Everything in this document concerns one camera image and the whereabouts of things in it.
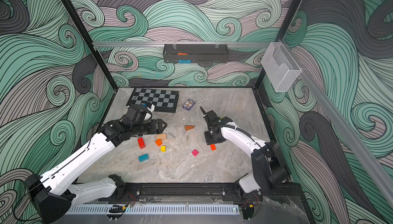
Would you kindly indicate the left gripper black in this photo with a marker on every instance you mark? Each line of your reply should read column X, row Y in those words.
column 158, row 130

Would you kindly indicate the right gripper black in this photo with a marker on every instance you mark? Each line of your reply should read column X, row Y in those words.
column 210, row 121

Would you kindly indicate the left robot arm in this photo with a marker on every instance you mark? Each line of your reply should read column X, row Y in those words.
column 54, row 192

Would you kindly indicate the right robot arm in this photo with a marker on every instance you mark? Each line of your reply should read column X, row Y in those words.
column 269, row 167

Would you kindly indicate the natural wood block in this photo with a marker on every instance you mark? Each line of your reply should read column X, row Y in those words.
column 162, row 136

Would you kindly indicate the orange cube block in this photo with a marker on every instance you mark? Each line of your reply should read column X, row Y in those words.
column 158, row 142

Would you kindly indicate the red rectangular block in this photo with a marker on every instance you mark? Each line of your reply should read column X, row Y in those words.
column 141, row 143

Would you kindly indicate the pink cube block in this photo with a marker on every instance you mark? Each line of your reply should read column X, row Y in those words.
column 195, row 152

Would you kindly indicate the orange triangle block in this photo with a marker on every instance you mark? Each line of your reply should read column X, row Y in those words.
column 189, row 127

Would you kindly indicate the black grey chessboard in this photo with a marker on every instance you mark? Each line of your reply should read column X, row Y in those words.
column 163, row 100

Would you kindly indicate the teal small block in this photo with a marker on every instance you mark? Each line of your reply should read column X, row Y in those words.
column 143, row 158

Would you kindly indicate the blue playing card box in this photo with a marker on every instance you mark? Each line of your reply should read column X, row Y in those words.
column 189, row 103

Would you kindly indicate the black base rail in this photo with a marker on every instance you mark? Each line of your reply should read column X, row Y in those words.
column 224, row 191

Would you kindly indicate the black wall tray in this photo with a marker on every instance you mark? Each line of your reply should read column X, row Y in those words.
column 195, row 53

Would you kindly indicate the clear plastic wall box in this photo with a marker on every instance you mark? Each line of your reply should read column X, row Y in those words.
column 281, row 66

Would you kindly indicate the white slotted cable duct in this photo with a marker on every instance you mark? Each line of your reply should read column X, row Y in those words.
column 159, row 209

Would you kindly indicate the aluminium back rail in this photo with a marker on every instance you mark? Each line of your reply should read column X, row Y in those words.
column 161, row 44

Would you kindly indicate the aluminium rail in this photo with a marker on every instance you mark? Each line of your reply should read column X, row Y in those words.
column 161, row 44
column 369, row 162

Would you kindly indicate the aluminium right rail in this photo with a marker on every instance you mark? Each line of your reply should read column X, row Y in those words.
column 369, row 162

